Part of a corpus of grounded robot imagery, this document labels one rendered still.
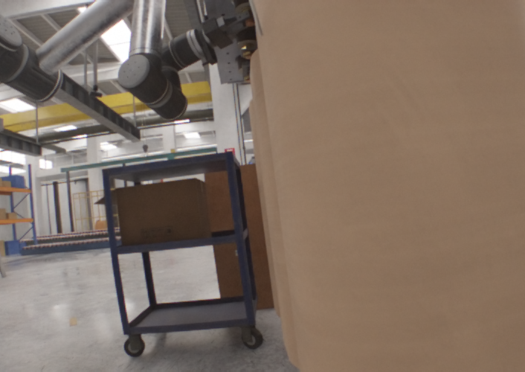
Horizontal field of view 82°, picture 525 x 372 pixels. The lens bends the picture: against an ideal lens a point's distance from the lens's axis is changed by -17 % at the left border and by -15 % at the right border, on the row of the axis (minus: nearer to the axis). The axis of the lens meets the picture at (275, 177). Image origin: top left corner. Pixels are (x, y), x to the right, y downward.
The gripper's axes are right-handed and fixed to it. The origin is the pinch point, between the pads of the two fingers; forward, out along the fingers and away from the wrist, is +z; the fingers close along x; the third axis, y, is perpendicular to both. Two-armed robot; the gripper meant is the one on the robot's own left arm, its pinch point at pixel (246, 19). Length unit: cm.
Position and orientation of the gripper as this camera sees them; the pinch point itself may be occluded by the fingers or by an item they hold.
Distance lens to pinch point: 120.1
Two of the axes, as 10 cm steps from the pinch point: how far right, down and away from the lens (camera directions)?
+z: 9.1, -3.5, -2.4
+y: -3.2, -9.4, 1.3
